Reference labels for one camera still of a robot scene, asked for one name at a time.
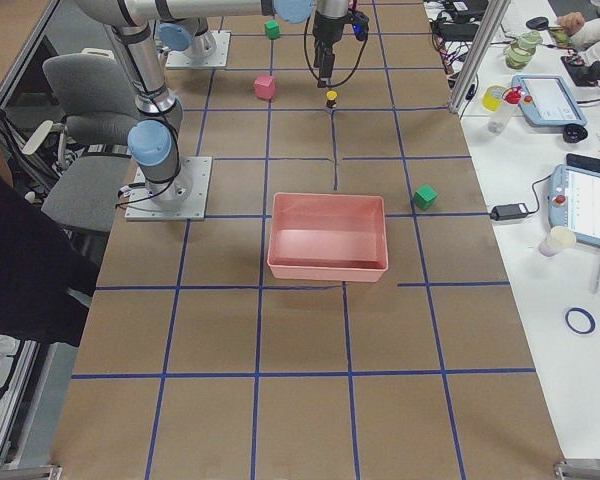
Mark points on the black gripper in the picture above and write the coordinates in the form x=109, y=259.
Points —
x=327, y=29

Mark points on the yellow push button switch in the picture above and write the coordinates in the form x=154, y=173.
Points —
x=331, y=99

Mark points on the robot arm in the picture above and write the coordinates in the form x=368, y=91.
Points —
x=153, y=142
x=129, y=24

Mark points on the green cube near arm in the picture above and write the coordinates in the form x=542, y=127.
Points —
x=272, y=29

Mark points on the pink cube near centre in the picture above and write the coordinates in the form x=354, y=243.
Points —
x=265, y=87

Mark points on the green cube near bin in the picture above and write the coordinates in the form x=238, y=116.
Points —
x=424, y=197

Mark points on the pink plastic bin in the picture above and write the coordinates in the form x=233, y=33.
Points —
x=328, y=237

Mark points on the yellow tape roll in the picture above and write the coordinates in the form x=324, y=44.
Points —
x=493, y=97

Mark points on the black power adapter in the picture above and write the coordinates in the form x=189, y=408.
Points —
x=513, y=211

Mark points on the teach pendant far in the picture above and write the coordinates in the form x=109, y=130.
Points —
x=552, y=103

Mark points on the teach pendant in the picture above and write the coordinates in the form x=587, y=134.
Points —
x=552, y=103
x=574, y=202

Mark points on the grey office chair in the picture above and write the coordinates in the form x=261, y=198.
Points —
x=99, y=110

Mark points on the teach pendant near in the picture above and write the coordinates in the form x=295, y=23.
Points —
x=574, y=202

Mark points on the blue tape roll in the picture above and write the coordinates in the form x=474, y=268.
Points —
x=580, y=321

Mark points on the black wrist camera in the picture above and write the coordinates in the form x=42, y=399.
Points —
x=360, y=24

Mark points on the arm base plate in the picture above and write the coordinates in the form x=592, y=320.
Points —
x=207, y=51
x=183, y=198

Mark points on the aluminium frame post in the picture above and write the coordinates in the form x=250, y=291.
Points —
x=492, y=18

